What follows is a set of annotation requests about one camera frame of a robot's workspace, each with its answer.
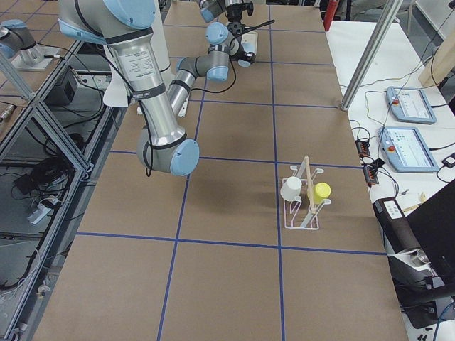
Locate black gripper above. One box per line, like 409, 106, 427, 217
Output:
230, 37, 256, 62
225, 1, 253, 21

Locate pale green plastic cup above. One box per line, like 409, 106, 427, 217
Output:
280, 176, 302, 202

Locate yellow plastic cup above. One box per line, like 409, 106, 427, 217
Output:
313, 182, 331, 205

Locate blue cup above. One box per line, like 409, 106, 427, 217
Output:
237, 60, 255, 67

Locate cream plastic tray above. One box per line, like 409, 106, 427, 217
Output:
241, 31, 258, 55

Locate red fire extinguisher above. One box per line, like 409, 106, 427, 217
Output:
323, 0, 339, 32

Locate black usb hub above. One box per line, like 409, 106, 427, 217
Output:
355, 139, 370, 158
363, 164, 379, 188

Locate blue teach pendant far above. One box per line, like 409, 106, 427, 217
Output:
386, 87, 437, 124

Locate blue teach pendant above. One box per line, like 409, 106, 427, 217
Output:
386, 87, 437, 124
378, 126, 439, 173

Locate blue teach pendant near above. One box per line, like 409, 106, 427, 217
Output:
378, 126, 439, 173

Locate black monitor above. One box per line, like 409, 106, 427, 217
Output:
401, 182, 455, 305

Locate white wire cup rack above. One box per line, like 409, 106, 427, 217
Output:
279, 156, 331, 231

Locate grey aluminium post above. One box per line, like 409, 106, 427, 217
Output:
340, 0, 403, 111

